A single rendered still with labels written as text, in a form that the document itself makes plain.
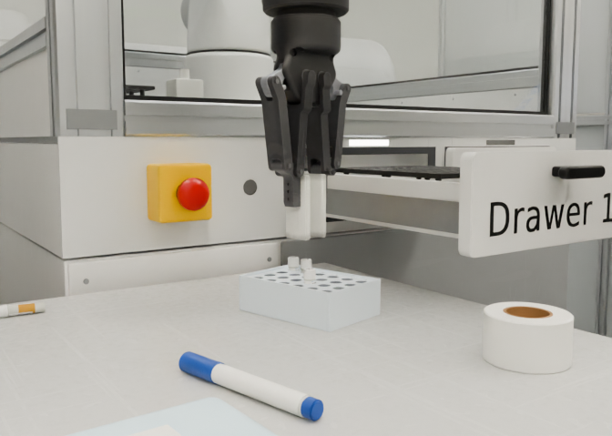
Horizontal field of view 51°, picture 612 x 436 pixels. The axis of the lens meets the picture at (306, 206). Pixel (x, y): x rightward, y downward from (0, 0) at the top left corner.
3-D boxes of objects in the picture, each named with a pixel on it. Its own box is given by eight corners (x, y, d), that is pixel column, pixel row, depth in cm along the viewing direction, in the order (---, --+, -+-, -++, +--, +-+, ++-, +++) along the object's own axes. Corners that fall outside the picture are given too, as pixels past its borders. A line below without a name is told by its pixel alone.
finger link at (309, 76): (317, 71, 68) (308, 68, 67) (309, 177, 68) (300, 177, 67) (290, 74, 70) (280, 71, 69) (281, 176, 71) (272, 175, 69)
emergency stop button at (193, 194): (211, 210, 79) (211, 177, 79) (181, 212, 77) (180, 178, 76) (201, 207, 81) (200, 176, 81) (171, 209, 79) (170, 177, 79)
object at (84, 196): (573, 208, 134) (576, 137, 132) (62, 258, 77) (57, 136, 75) (311, 183, 212) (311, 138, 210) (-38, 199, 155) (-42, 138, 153)
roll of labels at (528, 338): (556, 347, 56) (558, 302, 56) (584, 376, 50) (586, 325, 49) (475, 345, 57) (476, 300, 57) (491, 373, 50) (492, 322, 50)
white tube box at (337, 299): (380, 314, 67) (381, 278, 67) (329, 332, 61) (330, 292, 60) (291, 296, 75) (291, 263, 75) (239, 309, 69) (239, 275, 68)
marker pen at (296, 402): (325, 419, 42) (326, 395, 42) (309, 426, 41) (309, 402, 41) (194, 368, 51) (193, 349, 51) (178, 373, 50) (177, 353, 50)
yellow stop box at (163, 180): (215, 220, 82) (215, 163, 81) (161, 224, 78) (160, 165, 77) (198, 217, 86) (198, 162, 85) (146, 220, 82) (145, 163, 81)
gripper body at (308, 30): (305, 25, 74) (305, 107, 75) (252, 15, 68) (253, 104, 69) (358, 17, 70) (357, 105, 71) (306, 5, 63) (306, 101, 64)
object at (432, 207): (604, 223, 84) (606, 176, 83) (467, 240, 69) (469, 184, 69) (394, 200, 116) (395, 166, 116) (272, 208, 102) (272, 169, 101)
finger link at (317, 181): (301, 173, 72) (305, 173, 73) (301, 235, 73) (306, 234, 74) (321, 174, 70) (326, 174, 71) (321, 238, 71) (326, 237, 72)
